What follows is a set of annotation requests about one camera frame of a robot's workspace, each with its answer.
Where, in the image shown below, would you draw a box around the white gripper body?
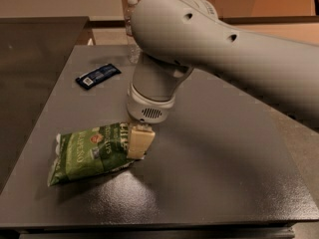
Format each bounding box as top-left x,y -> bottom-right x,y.
127,85 -> 175,124

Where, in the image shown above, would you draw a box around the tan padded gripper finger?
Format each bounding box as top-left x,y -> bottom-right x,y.
127,123 -> 156,159

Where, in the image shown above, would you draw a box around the green jalapeno chip bag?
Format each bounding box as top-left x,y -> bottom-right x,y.
48,122 -> 144,186

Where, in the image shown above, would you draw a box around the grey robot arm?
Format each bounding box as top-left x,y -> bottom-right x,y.
127,0 -> 319,129

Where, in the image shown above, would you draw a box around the clear plastic water bottle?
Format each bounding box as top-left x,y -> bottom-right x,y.
124,0 -> 141,64

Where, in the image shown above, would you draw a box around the dark blue snack bar wrapper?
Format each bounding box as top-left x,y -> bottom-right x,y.
76,64 -> 121,90

